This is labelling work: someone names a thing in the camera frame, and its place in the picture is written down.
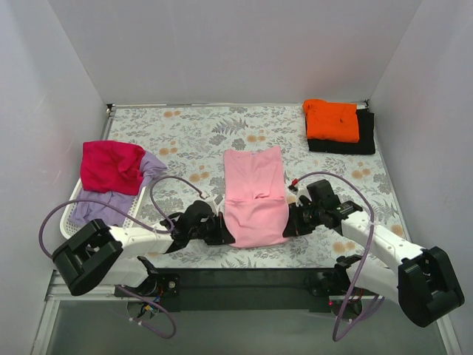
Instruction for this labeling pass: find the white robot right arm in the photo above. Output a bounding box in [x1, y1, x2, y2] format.
[284, 180, 465, 328]

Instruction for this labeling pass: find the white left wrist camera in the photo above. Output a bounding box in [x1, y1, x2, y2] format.
[203, 195, 225, 214]

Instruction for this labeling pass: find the black folded t shirt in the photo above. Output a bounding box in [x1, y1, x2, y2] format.
[307, 109, 375, 155]

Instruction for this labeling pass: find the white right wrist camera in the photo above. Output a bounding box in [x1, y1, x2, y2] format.
[287, 179, 312, 206]

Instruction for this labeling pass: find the pink t shirt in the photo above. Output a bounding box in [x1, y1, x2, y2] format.
[223, 146, 289, 249]

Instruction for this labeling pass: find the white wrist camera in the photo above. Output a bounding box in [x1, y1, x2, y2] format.
[203, 195, 225, 214]
[287, 179, 312, 206]

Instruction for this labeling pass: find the red t shirt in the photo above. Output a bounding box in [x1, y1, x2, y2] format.
[80, 141, 145, 195]

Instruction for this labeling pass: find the floral table cloth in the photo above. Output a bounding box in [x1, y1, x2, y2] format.
[108, 106, 405, 268]

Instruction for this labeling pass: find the lavender t shirt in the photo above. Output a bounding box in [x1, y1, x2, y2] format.
[72, 151, 167, 227]

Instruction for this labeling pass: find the orange folded t shirt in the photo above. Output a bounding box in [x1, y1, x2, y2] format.
[302, 99, 360, 143]

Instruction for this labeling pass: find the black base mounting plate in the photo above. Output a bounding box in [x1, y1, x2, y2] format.
[126, 268, 350, 313]

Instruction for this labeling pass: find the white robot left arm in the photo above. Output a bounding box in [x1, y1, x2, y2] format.
[51, 200, 235, 296]

